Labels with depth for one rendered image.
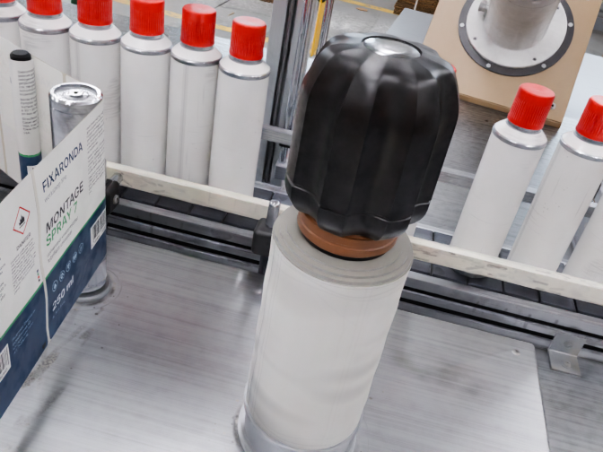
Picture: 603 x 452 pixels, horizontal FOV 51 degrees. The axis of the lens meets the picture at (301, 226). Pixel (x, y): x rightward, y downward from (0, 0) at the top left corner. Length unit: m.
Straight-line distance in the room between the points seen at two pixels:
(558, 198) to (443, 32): 0.74
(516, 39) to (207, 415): 0.98
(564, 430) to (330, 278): 0.37
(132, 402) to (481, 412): 0.28
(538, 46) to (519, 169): 0.73
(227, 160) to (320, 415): 0.33
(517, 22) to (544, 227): 0.63
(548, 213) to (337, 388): 0.35
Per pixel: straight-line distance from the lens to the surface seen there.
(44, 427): 0.50
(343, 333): 0.36
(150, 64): 0.66
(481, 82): 1.30
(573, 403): 0.69
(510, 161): 0.62
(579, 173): 0.65
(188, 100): 0.66
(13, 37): 0.73
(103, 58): 0.68
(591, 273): 0.72
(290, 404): 0.41
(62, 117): 0.49
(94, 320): 0.57
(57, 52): 0.70
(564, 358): 0.73
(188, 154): 0.69
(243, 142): 0.65
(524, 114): 0.62
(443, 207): 0.90
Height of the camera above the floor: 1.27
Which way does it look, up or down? 34 degrees down
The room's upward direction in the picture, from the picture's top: 11 degrees clockwise
